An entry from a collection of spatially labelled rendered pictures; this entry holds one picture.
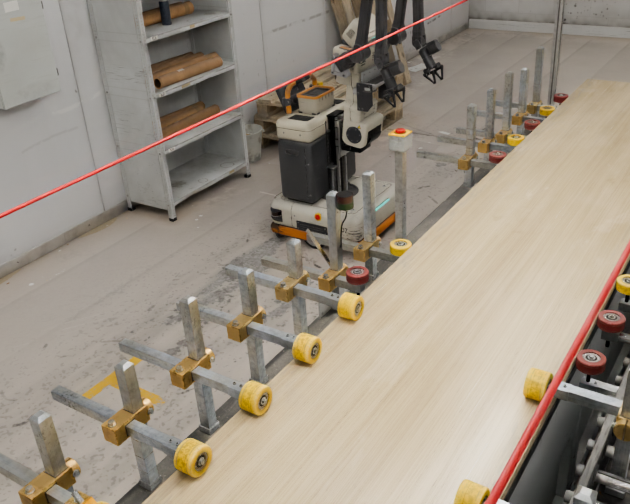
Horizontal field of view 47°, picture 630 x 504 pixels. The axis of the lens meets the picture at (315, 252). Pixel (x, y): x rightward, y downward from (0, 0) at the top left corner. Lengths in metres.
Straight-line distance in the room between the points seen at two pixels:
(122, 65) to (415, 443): 3.67
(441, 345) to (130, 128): 3.40
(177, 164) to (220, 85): 0.69
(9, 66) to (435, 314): 2.96
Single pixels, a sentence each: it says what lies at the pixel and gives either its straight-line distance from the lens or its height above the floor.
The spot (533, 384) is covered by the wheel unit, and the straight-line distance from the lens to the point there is 1.99.
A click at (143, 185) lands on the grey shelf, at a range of 5.28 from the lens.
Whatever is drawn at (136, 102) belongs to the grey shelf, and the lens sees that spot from 5.03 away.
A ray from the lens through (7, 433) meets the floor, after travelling 3.65.
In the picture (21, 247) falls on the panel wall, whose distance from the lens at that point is 4.99.
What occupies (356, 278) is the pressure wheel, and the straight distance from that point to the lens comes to 2.53.
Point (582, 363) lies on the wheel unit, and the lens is 2.19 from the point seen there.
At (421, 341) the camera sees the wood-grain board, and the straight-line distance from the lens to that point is 2.22.
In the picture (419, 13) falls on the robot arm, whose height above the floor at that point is 1.38.
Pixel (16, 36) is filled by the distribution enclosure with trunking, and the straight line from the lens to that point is 4.51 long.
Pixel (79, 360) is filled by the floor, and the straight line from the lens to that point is 3.97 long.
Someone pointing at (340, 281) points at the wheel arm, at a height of 0.86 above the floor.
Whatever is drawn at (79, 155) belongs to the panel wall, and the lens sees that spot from 5.15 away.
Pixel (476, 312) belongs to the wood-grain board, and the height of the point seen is 0.90.
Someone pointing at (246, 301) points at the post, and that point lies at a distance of 2.23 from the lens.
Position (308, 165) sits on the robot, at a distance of 4.44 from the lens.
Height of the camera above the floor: 2.19
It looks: 28 degrees down
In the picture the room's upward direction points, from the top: 4 degrees counter-clockwise
